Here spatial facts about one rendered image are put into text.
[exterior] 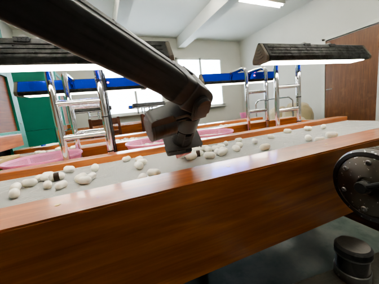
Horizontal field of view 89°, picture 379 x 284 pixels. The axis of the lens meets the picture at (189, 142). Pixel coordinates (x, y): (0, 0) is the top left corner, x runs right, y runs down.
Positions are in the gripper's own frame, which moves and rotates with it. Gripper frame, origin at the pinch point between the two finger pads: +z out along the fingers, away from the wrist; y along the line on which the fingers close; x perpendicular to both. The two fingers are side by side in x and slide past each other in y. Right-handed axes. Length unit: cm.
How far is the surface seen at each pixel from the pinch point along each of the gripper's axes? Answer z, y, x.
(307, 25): 108, -432, -325
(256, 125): 38, -70, -30
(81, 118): 364, 97, -348
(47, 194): -3.9, 32.5, 5.5
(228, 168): -17.5, -4.0, 14.6
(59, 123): 7.4, 33.9, -24.7
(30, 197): -3.7, 35.8, 5.2
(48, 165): 11.5, 38.1, -11.2
